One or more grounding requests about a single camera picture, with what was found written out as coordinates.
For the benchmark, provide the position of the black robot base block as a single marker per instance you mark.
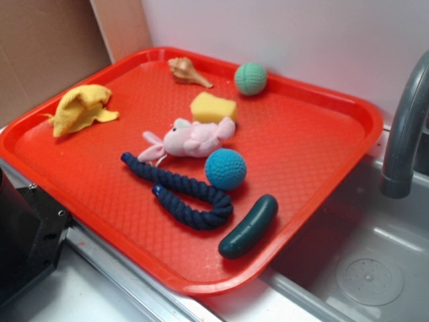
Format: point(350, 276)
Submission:
point(33, 228)

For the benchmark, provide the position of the yellow cloth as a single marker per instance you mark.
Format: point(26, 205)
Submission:
point(79, 108)

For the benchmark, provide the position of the blue textured ball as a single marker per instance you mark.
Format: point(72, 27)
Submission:
point(225, 169)

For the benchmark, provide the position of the red plastic tray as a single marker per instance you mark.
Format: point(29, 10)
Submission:
point(299, 142)

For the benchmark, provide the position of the pink plush fish toy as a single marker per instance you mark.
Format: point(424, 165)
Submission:
point(185, 139)

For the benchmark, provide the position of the yellow sponge block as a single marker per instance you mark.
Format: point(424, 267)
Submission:
point(207, 108)

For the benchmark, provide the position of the dark green toy cucumber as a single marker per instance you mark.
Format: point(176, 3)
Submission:
point(251, 230)

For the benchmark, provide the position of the green textured ball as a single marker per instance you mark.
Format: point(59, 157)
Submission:
point(250, 79)

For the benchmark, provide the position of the tan seashell toy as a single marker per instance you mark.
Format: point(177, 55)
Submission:
point(184, 72)

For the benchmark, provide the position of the grey plastic sink basin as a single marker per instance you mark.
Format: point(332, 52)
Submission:
point(360, 257)

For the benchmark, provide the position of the grey toy faucet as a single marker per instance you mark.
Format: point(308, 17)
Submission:
point(407, 146)

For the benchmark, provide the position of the brown cardboard panel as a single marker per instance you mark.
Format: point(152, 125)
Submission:
point(46, 47)

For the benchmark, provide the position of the navy twisted rope toy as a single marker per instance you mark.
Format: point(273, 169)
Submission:
point(168, 185)

